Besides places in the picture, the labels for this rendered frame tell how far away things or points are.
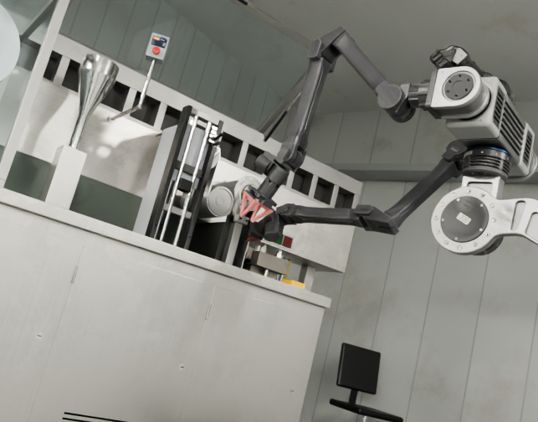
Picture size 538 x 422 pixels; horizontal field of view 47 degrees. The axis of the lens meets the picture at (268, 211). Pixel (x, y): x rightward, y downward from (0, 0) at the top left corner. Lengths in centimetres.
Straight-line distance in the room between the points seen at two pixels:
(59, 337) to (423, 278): 356
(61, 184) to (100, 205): 37
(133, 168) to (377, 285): 298
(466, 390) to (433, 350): 37
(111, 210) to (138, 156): 26
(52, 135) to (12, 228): 76
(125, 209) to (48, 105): 52
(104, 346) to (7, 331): 30
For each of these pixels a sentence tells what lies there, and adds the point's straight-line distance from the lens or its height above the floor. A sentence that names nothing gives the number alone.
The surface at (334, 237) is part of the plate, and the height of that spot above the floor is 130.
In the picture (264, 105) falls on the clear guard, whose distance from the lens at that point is 302.
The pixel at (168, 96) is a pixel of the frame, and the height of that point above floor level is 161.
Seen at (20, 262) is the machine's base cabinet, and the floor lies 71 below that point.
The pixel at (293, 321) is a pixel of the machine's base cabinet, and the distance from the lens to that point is 242.
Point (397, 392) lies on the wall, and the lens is 503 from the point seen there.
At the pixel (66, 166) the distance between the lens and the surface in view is 235.
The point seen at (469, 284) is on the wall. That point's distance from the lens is 494.
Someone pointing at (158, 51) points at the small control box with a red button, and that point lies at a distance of 250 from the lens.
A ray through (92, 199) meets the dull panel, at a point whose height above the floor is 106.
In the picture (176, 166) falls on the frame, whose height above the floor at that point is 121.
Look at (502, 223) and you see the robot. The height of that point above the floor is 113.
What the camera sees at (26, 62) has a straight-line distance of 209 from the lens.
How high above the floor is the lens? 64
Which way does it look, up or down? 13 degrees up
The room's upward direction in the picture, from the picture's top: 14 degrees clockwise
